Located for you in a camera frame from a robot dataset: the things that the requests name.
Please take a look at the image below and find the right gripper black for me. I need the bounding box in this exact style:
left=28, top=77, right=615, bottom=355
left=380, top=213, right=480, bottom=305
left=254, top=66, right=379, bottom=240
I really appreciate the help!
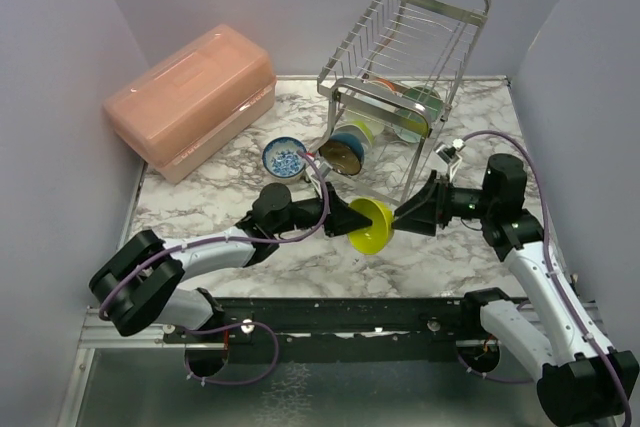
left=393, top=170, right=496, bottom=235

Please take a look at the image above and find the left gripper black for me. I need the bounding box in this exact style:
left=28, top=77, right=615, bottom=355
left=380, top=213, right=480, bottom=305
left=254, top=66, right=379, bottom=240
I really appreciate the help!
left=272, top=182, right=372, bottom=237

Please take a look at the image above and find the yellow-green bottom bowl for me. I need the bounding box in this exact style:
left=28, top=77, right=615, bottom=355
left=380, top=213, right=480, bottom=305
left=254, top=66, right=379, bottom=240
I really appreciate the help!
left=347, top=198, right=394, bottom=255

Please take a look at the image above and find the dark teal beige bowl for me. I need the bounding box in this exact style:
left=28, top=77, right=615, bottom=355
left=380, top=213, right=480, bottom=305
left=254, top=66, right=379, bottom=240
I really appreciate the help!
left=319, top=132, right=365, bottom=176

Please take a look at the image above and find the blue white patterned bowl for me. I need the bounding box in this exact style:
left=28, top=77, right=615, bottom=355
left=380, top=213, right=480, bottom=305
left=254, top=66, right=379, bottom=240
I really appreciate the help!
left=262, top=136, right=307, bottom=180

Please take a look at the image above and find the white grey bottom bowl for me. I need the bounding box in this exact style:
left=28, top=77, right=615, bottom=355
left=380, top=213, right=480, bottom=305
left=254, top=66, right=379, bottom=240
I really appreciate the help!
left=362, top=118, right=385, bottom=137

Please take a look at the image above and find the lime green white bowl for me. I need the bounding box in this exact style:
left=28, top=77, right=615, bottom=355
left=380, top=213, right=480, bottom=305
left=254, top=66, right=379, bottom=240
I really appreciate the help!
left=345, top=121, right=374, bottom=145

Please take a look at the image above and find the mint green brown-rimmed bowl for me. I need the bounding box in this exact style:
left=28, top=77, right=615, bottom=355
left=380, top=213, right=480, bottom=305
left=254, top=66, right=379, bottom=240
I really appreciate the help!
left=402, top=86, right=443, bottom=117

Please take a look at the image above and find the white orange bowl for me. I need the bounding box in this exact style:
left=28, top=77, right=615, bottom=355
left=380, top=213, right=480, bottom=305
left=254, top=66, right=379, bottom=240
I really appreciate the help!
left=367, top=78, right=399, bottom=95

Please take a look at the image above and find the stainless steel dish rack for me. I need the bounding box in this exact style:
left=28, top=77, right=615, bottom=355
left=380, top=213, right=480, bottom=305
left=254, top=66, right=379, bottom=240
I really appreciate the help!
left=311, top=0, right=492, bottom=206

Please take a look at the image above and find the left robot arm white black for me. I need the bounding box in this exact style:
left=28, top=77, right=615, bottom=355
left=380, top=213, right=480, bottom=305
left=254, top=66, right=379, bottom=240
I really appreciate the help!
left=89, top=183, right=373, bottom=342

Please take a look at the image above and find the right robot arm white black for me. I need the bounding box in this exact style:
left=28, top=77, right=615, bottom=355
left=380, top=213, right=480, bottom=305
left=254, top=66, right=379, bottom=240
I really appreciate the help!
left=393, top=154, right=639, bottom=426

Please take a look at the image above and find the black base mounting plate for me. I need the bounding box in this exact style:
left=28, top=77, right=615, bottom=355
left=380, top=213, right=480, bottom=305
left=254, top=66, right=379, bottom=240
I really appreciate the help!
left=99, top=266, right=581, bottom=366

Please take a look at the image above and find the pink plastic storage box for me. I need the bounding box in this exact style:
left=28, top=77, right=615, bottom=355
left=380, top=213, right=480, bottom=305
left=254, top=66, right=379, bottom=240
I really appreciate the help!
left=104, top=25, right=277, bottom=184

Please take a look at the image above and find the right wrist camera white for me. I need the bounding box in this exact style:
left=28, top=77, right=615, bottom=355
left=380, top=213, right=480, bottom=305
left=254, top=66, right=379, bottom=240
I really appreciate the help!
left=435, top=138, right=465, bottom=180

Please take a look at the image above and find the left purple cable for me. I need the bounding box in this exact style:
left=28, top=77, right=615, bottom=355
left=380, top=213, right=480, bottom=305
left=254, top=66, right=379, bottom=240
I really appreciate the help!
left=98, top=149, right=331, bottom=387

